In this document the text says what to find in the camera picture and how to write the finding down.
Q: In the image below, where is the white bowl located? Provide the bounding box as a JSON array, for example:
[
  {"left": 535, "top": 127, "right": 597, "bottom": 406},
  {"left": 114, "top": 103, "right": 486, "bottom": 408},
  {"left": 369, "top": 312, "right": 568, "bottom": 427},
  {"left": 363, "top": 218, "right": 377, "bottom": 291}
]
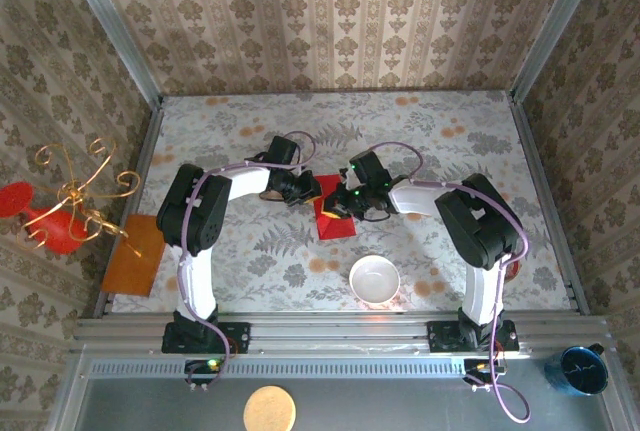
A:
[{"left": 348, "top": 254, "right": 402, "bottom": 306}]

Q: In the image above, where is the orange wooden board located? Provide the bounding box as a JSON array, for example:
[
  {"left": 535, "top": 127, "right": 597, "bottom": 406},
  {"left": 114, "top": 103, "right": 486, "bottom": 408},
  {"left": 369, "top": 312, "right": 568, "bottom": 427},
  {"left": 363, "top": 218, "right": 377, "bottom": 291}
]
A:
[{"left": 99, "top": 214, "right": 167, "bottom": 297}]

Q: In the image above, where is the small black controller board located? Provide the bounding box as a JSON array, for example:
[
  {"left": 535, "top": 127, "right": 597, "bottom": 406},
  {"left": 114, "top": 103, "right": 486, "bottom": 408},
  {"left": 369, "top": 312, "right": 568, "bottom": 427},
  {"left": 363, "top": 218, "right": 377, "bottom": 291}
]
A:
[
  {"left": 462, "top": 356, "right": 507, "bottom": 393},
  {"left": 183, "top": 358, "right": 225, "bottom": 393}
]

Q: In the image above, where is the round cork coaster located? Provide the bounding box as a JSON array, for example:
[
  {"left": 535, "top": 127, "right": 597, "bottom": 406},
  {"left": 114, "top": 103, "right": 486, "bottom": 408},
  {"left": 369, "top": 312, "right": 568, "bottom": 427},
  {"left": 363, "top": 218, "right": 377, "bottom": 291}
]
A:
[{"left": 242, "top": 384, "right": 297, "bottom": 431}]

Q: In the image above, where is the red vase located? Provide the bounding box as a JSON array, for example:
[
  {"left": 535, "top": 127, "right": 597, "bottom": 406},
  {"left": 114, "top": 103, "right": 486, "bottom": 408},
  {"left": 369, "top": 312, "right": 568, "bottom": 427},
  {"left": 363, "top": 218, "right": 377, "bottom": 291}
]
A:
[{"left": 0, "top": 181, "right": 86, "bottom": 256}]

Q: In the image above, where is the dark blue mug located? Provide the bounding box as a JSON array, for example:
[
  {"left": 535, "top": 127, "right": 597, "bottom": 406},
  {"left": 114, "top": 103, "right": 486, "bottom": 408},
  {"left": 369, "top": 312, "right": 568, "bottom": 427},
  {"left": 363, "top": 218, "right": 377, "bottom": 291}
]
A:
[{"left": 543, "top": 343, "right": 610, "bottom": 397}]

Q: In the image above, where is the aluminium mounting rail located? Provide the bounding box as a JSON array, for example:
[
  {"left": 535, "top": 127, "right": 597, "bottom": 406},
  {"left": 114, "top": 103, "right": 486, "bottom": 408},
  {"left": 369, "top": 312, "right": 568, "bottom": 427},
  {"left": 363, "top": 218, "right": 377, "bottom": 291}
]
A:
[{"left": 72, "top": 311, "right": 609, "bottom": 357}]

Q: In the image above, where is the aluminium table side rail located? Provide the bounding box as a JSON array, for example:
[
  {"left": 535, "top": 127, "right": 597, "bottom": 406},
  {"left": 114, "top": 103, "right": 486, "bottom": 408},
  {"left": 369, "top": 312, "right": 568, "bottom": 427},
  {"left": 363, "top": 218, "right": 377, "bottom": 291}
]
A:
[
  {"left": 508, "top": 90, "right": 592, "bottom": 316},
  {"left": 91, "top": 95, "right": 165, "bottom": 318}
]

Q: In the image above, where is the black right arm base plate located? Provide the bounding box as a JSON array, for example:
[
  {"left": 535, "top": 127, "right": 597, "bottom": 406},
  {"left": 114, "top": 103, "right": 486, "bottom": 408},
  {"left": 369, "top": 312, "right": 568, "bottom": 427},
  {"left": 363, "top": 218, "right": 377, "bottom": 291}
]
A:
[{"left": 427, "top": 319, "right": 520, "bottom": 353}]

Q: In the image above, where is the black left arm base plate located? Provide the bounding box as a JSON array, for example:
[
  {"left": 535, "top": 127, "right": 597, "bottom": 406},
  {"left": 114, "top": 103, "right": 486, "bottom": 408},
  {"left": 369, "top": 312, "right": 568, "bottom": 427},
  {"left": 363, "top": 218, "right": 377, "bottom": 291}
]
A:
[{"left": 160, "top": 321, "right": 252, "bottom": 355}]

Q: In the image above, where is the slotted grey cable duct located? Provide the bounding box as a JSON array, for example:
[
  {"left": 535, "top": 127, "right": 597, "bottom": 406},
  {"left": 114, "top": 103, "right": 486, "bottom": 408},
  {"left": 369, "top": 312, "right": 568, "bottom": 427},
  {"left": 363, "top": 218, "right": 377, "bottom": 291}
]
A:
[{"left": 87, "top": 356, "right": 469, "bottom": 380}]

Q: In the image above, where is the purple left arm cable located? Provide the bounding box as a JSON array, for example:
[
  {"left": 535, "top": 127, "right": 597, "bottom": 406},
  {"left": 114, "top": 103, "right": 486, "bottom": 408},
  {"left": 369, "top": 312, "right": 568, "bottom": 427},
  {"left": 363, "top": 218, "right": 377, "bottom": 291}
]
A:
[{"left": 178, "top": 130, "right": 317, "bottom": 395}]

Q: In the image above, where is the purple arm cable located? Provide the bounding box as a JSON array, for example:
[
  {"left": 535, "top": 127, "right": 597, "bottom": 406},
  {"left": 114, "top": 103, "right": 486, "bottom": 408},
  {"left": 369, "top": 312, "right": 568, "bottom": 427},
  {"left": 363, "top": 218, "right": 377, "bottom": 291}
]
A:
[
  {"left": 178, "top": 130, "right": 317, "bottom": 395},
  {"left": 367, "top": 142, "right": 532, "bottom": 425}
]

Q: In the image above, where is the gold wire ornament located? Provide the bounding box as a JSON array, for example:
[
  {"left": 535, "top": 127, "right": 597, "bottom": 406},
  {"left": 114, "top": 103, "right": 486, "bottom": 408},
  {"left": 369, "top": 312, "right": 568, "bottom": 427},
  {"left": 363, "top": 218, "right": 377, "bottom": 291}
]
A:
[{"left": 17, "top": 137, "right": 144, "bottom": 258}]

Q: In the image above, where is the aluminium frame post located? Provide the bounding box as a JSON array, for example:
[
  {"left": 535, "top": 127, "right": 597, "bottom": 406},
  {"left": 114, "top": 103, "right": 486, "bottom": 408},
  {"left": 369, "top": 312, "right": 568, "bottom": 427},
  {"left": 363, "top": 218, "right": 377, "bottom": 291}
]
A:
[
  {"left": 55, "top": 0, "right": 165, "bottom": 108},
  {"left": 509, "top": 0, "right": 610, "bottom": 102}
]

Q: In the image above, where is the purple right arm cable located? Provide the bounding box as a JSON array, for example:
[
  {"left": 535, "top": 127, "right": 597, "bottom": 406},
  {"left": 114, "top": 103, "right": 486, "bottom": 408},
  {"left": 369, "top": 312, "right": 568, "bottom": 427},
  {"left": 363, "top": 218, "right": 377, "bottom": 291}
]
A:
[{"left": 367, "top": 142, "right": 532, "bottom": 425}]

